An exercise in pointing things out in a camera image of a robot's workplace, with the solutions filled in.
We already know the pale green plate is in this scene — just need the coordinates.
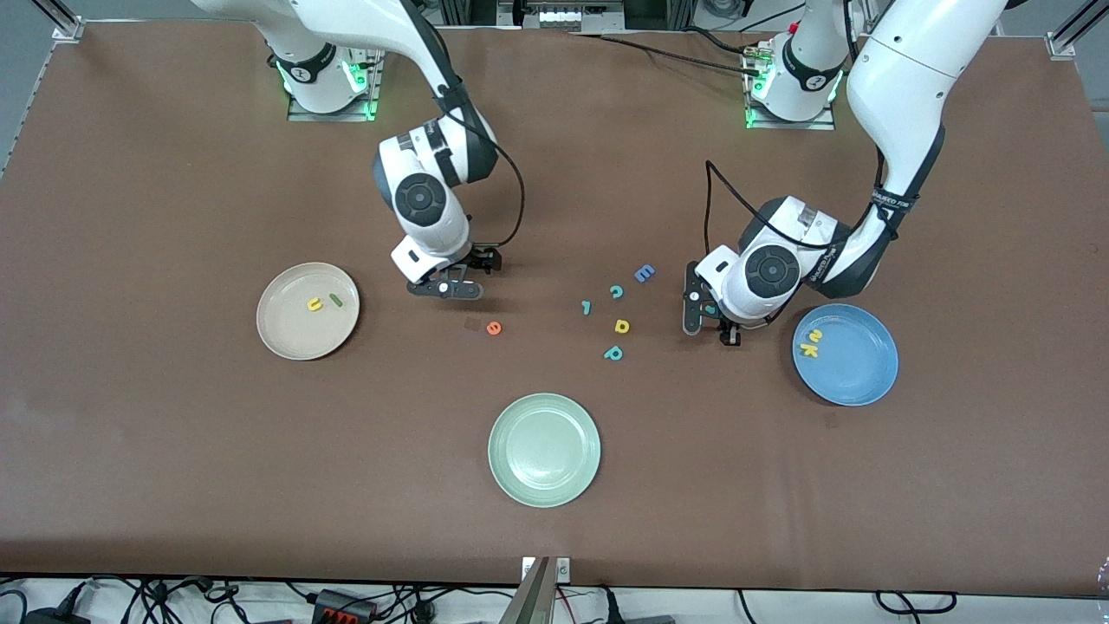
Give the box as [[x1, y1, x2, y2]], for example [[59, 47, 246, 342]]
[[487, 393, 602, 509]]

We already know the black table cable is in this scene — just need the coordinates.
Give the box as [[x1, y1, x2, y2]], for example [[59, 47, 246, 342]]
[[567, 30, 768, 79]]

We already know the black orange power strip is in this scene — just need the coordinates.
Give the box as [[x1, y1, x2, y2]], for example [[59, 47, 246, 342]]
[[312, 589, 379, 623]]

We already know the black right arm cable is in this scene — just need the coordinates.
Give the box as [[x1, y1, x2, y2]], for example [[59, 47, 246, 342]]
[[407, 0, 527, 252]]

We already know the blue plate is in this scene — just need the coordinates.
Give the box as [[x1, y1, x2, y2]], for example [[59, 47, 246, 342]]
[[792, 302, 900, 407]]

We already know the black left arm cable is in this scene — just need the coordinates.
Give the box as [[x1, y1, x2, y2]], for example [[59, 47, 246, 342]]
[[704, 160, 867, 254]]

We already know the grey control equipment box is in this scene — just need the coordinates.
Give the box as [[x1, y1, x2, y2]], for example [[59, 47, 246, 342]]
[[498, 0, 626, 34]]

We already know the beige brown plate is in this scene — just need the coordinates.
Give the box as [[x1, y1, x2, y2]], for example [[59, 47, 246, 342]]
[[256, 262, 361, 361]]

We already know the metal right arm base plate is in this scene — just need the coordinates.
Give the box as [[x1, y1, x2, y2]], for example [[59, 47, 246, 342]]
[[286, 39, 384, 122]]

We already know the aluminium camera post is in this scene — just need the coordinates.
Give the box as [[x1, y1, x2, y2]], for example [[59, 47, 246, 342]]
[[501, 556, 555, 624]]

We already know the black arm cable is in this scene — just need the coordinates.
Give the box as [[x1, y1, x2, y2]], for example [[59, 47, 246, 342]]
[[704, 160, 867, 254], [407, 0, 527, 252]]

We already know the black looped floor cable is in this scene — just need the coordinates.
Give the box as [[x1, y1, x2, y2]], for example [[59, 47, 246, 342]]
[[873, 589, 958, 614]]

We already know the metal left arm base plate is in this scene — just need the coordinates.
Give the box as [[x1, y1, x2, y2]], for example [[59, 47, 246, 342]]
[[745, 43, 838, 131]]

